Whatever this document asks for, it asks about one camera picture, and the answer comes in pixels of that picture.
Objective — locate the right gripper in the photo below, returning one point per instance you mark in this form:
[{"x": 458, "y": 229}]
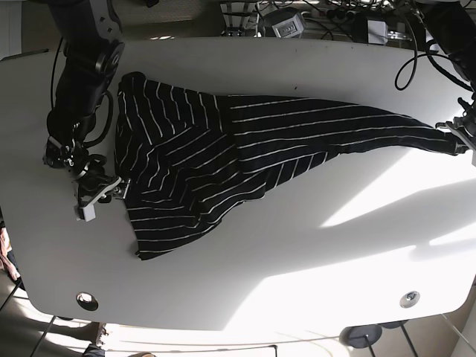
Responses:
[{"x": 93, "y": 187}]

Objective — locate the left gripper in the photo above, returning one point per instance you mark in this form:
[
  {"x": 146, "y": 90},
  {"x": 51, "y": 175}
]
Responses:
[{"x": 463, "y": 127}]

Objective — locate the black white striped shirt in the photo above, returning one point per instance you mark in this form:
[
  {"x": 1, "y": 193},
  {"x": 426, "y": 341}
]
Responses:
[{"x": 192, "y": 157}]

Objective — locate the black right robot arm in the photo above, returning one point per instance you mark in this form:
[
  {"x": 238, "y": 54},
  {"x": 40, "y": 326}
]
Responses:
[{"x": 81, "y": 104}]

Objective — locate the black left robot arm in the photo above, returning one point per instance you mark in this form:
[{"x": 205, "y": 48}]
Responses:
[{"x": 453, "y": 30}]

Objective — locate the left table grommet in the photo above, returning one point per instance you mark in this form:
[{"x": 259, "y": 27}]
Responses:
[{"x": 87, "y": 301}]

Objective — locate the table grommet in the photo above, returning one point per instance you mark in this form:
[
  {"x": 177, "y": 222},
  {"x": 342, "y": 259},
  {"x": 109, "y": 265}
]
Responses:
[
  {"x": 87, "y": 301},
  {"x": 409, "y": 300}
]

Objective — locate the grey power adapter box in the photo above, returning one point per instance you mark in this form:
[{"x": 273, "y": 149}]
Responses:
[{"x": 377, "y": 32}]

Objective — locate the right table grommet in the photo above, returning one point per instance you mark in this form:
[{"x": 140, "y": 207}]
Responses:
[{"x": 409, "y": 300}]

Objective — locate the grey socket box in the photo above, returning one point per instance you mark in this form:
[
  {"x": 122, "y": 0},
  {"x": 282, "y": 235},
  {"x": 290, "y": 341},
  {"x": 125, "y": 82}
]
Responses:
[{"x": 286, "y": 23}]

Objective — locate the round black stand base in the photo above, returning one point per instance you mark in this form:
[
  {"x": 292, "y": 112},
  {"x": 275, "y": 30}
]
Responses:
[{"x": 360, "y": 337}]

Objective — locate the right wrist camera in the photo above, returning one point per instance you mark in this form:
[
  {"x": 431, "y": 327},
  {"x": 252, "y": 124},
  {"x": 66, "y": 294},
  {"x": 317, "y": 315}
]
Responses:
[{"x": 86, "y": 213}]

